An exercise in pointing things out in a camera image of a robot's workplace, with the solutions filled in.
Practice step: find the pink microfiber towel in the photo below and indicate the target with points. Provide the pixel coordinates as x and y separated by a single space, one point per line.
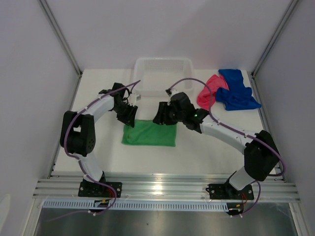
206 98

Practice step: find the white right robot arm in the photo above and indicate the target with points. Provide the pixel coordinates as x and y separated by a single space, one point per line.
258 149

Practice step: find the green microfiber towel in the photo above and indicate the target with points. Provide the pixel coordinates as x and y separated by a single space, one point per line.
147 133

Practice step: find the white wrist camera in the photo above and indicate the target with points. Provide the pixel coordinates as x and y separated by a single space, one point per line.
171 92
133 98

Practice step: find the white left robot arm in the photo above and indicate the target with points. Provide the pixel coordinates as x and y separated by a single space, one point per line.
78 136

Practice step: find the blue microfiber towel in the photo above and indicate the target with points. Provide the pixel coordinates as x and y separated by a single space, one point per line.
237 96

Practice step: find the aluminium front rail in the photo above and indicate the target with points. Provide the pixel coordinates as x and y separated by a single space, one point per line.
163 187

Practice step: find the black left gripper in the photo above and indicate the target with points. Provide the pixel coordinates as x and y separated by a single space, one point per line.
129 119

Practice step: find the white slotted cable duct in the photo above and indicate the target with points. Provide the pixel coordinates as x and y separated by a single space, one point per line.
136 205

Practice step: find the white plastic basket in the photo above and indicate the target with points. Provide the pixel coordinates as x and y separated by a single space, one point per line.
158 74

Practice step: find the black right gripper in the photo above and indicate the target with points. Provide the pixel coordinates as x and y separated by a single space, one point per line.
161 117

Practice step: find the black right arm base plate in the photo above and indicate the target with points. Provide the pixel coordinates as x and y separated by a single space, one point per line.
225 191

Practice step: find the aluminium frame post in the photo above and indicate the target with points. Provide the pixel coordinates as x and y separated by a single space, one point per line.
47 11
289 12

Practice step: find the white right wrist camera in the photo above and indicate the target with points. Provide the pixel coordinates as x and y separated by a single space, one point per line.
171 92

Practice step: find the aluminium frame post right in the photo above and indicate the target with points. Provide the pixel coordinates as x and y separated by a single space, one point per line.
289 12

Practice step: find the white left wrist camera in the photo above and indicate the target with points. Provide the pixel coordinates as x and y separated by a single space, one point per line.
133 98

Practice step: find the aluminium frame post left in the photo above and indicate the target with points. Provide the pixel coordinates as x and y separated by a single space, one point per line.
47 11

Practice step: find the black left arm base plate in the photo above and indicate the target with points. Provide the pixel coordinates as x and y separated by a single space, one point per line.
94 190

